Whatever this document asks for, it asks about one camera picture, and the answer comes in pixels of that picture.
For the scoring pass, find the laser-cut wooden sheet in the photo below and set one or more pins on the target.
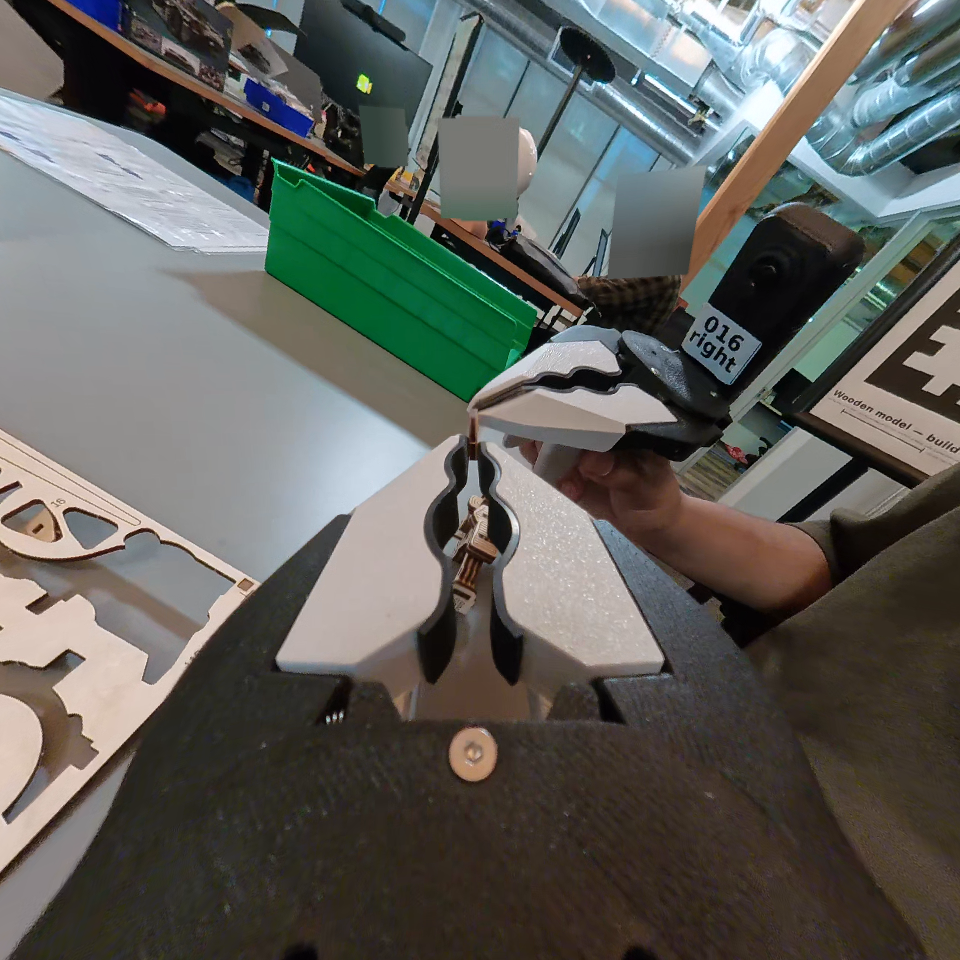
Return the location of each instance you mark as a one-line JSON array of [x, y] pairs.
[[45, 622]]

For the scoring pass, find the wooden post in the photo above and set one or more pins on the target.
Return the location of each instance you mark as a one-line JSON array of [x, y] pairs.
[[787, 127]]

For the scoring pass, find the small wooden model part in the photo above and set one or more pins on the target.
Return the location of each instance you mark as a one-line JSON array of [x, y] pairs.
[[474, 547]]

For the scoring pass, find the person's right hand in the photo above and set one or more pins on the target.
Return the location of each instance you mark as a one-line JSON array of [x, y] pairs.
[[630, 491]]

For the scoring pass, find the printed paper sheet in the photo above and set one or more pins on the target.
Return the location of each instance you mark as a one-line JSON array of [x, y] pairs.
[[150, 187]]

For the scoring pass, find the black and white sign board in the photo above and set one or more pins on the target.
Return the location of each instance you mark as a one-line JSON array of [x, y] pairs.
[[900, 397]]

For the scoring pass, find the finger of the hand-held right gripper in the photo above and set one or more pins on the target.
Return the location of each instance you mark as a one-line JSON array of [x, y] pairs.
[[562, 356], [577, 416]]

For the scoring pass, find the small blue bin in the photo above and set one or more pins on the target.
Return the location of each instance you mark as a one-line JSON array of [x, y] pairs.
[[277, 109]]

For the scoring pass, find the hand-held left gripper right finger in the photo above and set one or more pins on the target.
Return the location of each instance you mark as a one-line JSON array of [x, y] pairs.
[[577, 600]]

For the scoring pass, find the black monitor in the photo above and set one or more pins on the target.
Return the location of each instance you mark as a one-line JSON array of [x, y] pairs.
[[337, 52]]

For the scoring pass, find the person's right forearm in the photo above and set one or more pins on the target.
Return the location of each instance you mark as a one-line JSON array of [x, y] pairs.
[[750, 555]]

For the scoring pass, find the wooden background table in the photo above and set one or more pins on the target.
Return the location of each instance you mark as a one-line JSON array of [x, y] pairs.
[[187, 75]]

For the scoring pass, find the black floor lamp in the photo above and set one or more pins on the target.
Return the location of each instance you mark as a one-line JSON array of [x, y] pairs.
[[587, 56]]

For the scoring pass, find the dark photo board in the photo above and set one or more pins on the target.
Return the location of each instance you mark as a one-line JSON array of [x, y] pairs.
[[180, 37]]

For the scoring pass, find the grey desk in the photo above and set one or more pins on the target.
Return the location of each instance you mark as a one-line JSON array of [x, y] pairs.
[[187, 390]]

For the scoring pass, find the silver ventilation duct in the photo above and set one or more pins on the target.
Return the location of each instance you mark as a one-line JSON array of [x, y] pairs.
[[900, 112]]

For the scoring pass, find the person's olive shirt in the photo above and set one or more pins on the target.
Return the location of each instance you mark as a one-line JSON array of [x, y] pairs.
[[885, 675]]

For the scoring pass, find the green plastic bin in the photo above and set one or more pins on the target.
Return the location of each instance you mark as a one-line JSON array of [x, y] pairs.
[[375, 277]]

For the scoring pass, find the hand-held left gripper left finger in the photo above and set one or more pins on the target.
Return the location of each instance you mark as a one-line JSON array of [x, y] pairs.
[[360, 592]]

